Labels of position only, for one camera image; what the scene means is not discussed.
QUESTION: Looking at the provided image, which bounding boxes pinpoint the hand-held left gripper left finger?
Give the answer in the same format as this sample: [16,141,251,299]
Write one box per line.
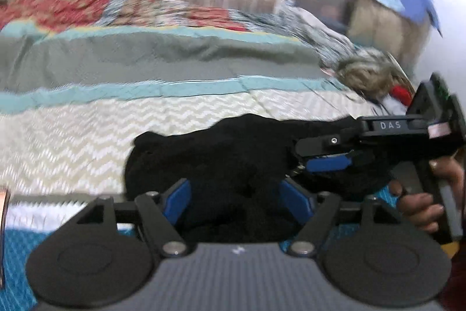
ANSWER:
[76,178,194,259]

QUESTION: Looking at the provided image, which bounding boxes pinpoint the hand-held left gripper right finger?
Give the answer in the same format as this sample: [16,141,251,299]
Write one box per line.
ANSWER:
[278,178,402,259]

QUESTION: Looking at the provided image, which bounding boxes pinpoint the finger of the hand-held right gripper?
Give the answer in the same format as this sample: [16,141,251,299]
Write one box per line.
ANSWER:
[288,150,369,178]
[295,127,362,159]

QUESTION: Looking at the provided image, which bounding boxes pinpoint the black pants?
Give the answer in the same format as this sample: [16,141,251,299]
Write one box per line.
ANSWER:
[124,114,397,246]

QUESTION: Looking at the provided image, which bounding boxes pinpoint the person's right hand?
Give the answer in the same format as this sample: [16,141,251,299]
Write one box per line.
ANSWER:
[389,156,466,233]

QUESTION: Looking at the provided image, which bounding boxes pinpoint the red cloth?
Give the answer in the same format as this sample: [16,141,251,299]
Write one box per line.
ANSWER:
[391,85,414,106]

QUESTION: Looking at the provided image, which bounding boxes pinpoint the olive brown clothes pile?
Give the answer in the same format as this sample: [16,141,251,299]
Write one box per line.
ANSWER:
[334,49,405,101]

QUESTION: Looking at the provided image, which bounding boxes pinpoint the patterned teal beige bedsheet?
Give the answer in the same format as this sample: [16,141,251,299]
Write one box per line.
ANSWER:
[0,21,401,311]

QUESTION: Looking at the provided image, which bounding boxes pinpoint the beige covered stand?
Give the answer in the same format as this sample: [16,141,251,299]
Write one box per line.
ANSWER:
[346,0,435,79]

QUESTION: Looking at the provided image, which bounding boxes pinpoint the grey floral blanket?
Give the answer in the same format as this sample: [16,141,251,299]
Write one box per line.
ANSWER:
[233,1,365,62]

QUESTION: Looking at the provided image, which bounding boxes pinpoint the smartphone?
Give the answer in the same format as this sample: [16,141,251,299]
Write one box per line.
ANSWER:
[0,187,10,289]

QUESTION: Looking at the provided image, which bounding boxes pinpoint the red floral quilt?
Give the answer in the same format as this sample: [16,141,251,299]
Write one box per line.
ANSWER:
[0,0,303,42]

